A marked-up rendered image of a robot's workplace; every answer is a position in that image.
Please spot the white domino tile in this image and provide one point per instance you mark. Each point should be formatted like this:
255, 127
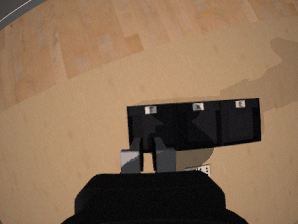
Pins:
203, 168

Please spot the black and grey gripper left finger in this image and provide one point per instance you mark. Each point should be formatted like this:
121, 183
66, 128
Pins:
130, 158

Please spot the black rack of three bins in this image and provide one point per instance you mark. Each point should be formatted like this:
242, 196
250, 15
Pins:
200, 124

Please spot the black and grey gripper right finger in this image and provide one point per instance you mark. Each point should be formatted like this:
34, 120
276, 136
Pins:
164, 159

